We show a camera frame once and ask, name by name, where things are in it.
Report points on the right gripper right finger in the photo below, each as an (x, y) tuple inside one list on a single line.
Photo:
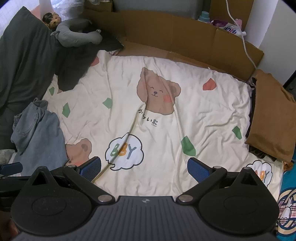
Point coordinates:
[(207, 177)]

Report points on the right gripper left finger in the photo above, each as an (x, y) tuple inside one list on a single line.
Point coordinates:
[(82, 177)]

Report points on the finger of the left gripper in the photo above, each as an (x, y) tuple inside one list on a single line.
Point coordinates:
[(10, 169)]

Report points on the light blue denim pants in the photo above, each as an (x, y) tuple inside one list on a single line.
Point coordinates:
[(38, 138)]

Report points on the black garment under brown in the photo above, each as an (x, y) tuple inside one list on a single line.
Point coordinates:
[(260, 154)]

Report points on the brown folded garment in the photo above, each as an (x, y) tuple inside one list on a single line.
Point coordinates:
[(273, 125)]

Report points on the cream bear print duvet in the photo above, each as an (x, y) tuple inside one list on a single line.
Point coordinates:
[(145, 117)]

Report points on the teal patterned cloth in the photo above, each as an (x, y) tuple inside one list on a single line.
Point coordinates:
[(286, 224)]

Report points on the dark grey blanket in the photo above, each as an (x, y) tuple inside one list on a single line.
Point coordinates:
[(30, 57)]

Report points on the brown cardboard sheet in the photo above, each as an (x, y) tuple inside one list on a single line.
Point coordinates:
[(155, 34)]

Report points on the detergent refill pouch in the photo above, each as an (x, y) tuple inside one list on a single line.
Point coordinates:
[(229, 27)]

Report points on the small doll head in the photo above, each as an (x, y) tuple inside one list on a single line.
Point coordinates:
[(51, 20)]

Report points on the light blue bottle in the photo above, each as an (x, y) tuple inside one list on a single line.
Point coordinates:
[(204, 17)]

